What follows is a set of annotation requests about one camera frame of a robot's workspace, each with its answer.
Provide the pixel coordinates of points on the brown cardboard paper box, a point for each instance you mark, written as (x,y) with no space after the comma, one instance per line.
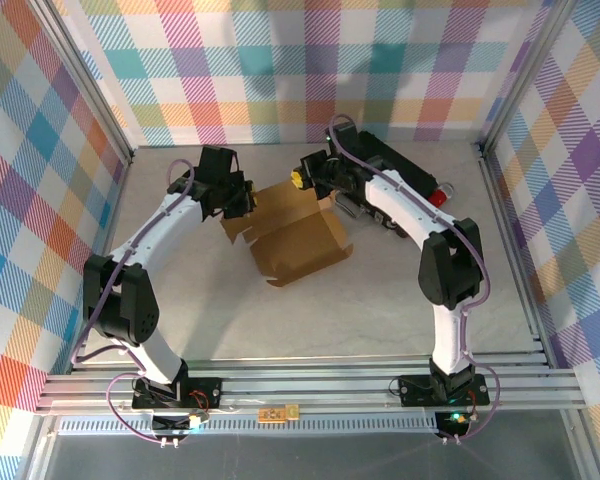
(295,245)

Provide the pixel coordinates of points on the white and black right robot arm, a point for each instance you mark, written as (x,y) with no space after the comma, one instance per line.
(450,330)

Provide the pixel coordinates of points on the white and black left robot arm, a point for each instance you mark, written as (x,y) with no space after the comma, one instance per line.
(150,235)

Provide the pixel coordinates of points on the black left controller box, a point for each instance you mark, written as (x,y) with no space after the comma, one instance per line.
(170,424)

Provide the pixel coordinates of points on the black controller box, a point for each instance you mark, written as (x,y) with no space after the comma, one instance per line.
(452,422)
(170,424)

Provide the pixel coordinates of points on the black right controller box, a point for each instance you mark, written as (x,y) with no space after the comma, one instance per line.
(452,422)

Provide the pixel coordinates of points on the black case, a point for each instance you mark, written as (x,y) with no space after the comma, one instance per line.
(405,165)

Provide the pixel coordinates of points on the red bar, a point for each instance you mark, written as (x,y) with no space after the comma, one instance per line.
(437,197)

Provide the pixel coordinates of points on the small yellow block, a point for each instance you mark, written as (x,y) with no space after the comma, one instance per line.
(293,410)

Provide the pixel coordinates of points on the orange circuit board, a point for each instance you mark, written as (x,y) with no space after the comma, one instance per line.
(271,415)

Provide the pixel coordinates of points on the aluminium side rail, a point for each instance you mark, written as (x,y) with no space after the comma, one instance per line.
(117,205)
(505,225)

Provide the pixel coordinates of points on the aluminium corner post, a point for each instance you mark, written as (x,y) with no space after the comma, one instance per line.
(92,90)
(525,75)

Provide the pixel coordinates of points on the long aluminium frame rail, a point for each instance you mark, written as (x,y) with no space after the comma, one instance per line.
(305,385)

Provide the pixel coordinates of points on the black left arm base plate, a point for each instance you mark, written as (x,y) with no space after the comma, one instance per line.
(205,392)

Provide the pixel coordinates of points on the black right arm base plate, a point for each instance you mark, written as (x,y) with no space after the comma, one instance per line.
(415,390)

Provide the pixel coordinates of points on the aluminium frame strut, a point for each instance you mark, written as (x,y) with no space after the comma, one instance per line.
(582,445)
(35,450)

